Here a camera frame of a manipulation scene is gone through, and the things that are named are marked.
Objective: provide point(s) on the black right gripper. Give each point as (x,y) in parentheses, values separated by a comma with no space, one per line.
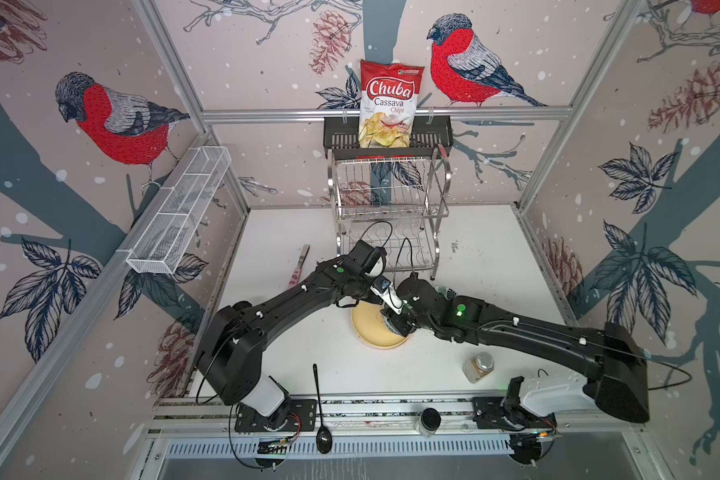
(394,320)

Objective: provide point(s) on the black wall shelf basket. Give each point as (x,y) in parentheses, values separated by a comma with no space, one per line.
(369,135)

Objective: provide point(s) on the pink spotted handle knife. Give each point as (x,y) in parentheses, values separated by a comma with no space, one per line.
(297,272)

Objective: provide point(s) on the green leaf pattern bowl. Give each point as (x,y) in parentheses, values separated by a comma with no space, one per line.
(446,292)

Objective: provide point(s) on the white wire mesh basket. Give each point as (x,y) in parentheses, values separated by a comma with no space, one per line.
(167,237)

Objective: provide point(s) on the black spoon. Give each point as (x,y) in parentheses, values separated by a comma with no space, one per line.
(323,438)

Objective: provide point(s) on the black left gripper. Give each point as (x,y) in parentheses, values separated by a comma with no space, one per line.
(370,298)

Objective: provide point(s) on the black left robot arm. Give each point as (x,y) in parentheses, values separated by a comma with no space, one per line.
(230,353)

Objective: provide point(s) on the black lid jar on rail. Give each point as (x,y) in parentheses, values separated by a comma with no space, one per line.
(428,423)

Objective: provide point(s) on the yellow cream plate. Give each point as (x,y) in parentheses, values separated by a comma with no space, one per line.
(369,326)

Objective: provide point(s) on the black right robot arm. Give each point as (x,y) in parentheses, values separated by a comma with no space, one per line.
(609,360)

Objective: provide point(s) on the blue floral white bowl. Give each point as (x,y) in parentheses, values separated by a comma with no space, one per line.
(388,323)

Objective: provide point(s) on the red cassava chips bag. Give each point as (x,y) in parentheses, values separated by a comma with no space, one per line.
(389,92)

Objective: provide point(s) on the chrome two-tier dish rack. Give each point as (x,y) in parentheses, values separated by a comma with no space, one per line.
(391,198)

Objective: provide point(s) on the silver lid spice jar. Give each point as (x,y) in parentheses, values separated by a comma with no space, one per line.
(478,366)

